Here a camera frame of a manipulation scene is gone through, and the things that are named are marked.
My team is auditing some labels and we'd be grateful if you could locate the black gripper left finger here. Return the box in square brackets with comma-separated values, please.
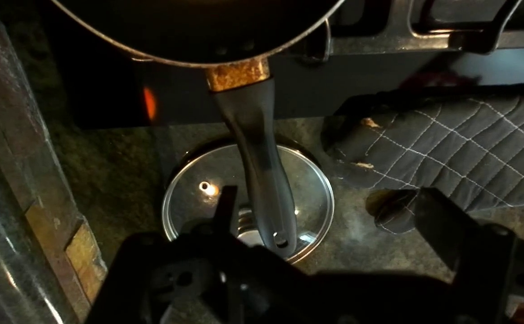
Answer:
[87, 184, 312, 324]

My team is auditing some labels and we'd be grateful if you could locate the grey quilted pot holder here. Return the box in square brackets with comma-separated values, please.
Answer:
[323, 88, 524, 234]

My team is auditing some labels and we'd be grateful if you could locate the glass pan lid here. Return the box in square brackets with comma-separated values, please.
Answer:
[161, 141, 337, 267]

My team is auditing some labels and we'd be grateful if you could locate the dark non-stick frying pan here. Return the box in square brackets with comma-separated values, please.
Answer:
[49, 0, 348, 252]

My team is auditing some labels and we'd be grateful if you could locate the black gas stove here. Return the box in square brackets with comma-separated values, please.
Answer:
[38, 0, 524, 132]

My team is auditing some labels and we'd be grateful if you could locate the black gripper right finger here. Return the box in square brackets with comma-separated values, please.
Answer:
[413, 187, 524, 324]

